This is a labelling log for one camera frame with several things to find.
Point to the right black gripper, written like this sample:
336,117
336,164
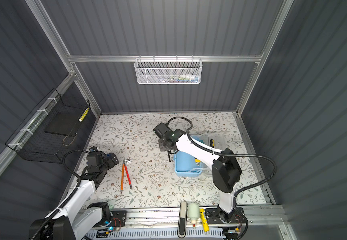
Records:
161,145

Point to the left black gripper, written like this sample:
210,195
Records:
110,163

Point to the red hex key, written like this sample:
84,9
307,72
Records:
127,173

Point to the blue plastic tool box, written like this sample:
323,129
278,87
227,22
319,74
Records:
210,158

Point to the orange pencil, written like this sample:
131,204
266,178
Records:
122,177

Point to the small precision screwdriver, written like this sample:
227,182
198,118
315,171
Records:
212,143

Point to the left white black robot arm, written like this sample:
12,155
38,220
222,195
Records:
64,223

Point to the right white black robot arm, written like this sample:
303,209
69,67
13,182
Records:
227,185

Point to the yellow marker in black basket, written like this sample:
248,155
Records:
84,114

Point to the black pad in basket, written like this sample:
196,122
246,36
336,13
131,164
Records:
64,124

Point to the white glue bottle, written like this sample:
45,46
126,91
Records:
193,213

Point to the black white handheld device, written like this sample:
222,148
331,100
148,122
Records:
181,228

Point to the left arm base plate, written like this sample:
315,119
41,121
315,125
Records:
117,220

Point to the black wire mesh basket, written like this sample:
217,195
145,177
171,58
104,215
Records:
31,142

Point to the white wire mesh basket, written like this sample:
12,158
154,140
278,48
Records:
168,73

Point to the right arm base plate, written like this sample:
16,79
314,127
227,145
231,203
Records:
218,216

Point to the yellow marker on rail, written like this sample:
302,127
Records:
204,220

